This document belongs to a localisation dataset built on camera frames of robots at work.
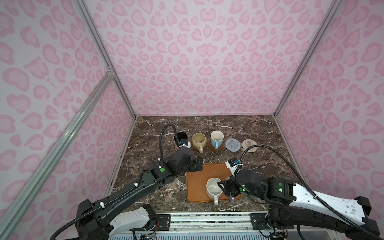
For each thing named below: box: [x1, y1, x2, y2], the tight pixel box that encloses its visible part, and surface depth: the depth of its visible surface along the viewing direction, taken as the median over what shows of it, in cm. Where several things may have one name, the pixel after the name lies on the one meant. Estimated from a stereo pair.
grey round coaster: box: [225, 138, 241, 153], surface depth 105 cm
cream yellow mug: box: [191, 132, 207, 154], surface depth 97 cm
